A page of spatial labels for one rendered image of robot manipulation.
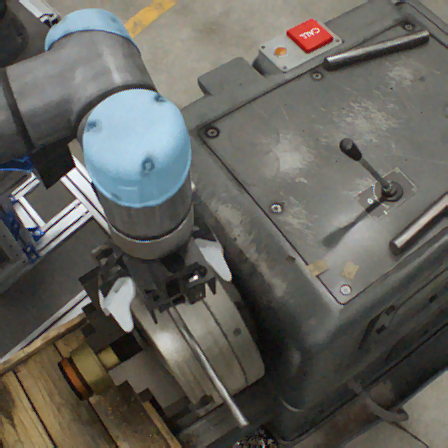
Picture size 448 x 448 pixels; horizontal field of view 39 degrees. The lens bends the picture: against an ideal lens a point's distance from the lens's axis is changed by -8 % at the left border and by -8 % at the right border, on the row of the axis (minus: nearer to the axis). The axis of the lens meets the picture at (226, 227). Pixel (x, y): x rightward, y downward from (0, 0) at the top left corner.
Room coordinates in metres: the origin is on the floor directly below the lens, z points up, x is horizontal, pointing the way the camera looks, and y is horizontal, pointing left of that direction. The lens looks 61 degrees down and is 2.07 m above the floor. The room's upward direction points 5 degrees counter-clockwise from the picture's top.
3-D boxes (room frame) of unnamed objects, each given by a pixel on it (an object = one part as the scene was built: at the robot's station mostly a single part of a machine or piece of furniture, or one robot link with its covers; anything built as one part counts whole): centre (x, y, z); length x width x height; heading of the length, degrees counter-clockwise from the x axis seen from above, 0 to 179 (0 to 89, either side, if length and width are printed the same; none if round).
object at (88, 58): (0.37, 0.11, 1.66); 0.11 x 0.11 x 0.08; 19
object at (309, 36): (0.80, -0.17, 1.26); 0.06 x 0.06 x 0.02; 30
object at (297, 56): (0.79, -0.16, 1.23); 0.13 x 0.08 x 0.05; 120
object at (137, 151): (0.29, 0.06, 1.65); 0.09 x 0.08 x 0.11; 19
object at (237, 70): (0.71, -0.03, 1.24); 0.09 x 0.08 x 0.03; 120
